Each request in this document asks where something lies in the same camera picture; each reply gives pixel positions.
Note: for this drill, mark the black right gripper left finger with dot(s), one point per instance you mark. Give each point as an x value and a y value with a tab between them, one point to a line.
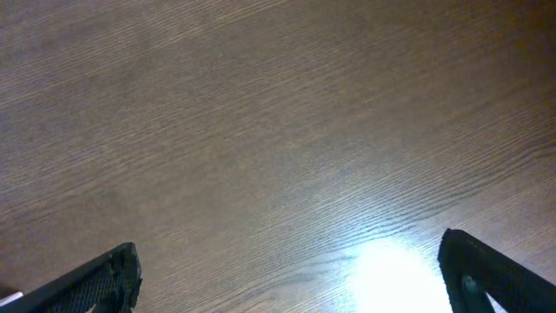
108	283

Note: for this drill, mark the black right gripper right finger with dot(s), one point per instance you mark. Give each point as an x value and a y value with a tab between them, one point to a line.
475	274

